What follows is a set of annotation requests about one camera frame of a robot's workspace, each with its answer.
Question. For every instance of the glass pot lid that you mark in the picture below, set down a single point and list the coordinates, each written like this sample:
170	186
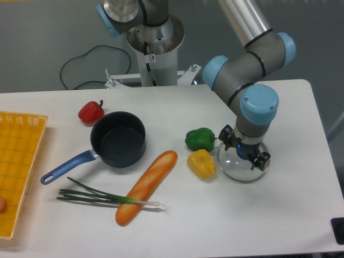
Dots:
238	169

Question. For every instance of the green onion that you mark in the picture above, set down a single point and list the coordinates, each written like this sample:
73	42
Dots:
94	196

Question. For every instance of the yellow woven basket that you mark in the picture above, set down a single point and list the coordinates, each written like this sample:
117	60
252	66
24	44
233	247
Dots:
21	135

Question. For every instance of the green bell pepper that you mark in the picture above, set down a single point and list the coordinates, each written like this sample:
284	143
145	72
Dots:
201	138

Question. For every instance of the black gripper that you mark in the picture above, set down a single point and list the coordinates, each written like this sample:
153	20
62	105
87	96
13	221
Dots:
247	148

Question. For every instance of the yellow bell pepper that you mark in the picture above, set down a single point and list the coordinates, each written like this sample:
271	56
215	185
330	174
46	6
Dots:
201	164

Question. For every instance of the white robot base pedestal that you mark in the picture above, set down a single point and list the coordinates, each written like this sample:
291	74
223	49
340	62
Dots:
156	49

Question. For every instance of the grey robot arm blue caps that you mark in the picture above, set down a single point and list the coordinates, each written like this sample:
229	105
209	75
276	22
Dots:
236	82

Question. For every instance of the brown egg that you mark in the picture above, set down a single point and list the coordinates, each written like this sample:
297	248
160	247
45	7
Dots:
2	204

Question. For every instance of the black saucepan blue handle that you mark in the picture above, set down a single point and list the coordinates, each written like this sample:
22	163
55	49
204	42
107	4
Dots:
118	139

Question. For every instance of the orange baguette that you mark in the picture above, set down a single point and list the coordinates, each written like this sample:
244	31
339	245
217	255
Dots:
145	186

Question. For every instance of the red bell pepper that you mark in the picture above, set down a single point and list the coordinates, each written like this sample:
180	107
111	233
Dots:
91	112

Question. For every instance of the black device at table edge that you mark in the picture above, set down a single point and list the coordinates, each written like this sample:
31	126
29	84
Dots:
338	229

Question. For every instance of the white mounting bracket with bolts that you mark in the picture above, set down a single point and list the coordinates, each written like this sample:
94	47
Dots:
184	78

